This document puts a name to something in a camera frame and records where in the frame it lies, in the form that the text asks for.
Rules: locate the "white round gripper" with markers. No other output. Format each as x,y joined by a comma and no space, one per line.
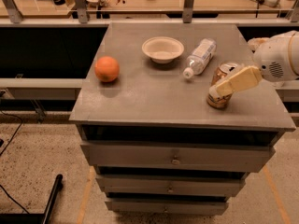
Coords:
273,61

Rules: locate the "white paper bowl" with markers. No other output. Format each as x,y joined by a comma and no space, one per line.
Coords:
162,49

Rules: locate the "clear plastic water bottle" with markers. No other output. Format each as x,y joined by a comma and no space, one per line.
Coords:
196,62

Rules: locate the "grey drawer cabinet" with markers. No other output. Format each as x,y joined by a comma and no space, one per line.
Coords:
152,138

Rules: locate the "orange fruit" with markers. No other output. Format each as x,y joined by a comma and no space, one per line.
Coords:
107,69

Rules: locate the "black metal stand leg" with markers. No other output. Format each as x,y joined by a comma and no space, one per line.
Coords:
37,218

